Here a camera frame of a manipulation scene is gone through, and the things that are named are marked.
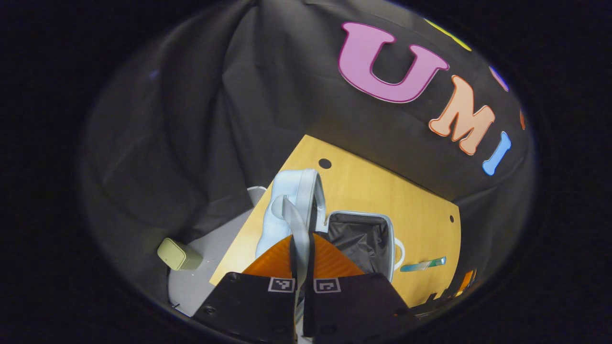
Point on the black backdrop cloth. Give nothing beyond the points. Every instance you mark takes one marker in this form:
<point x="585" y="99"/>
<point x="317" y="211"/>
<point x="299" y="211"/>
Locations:
<point x="215" y="95"/>

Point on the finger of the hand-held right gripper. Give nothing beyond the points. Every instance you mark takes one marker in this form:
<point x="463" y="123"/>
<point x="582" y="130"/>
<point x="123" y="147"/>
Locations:
<point x="467" y="281"/>

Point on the teal skin care tube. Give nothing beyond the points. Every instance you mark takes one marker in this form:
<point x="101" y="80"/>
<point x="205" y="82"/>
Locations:
<point x="420" y="265"/>

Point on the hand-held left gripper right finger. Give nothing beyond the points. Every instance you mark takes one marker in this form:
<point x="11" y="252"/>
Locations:
<point x="349" y="306"/>

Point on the pale green trash bin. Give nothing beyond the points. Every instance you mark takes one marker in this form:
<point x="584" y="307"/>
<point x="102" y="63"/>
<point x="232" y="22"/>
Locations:
<point x="177" y="253"/>

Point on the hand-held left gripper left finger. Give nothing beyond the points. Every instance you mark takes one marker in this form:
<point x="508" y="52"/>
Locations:
<point x="253" y="306"/>

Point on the light blue suitcase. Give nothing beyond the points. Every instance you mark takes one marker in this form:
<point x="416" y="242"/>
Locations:
<point x="291" y="191"/>

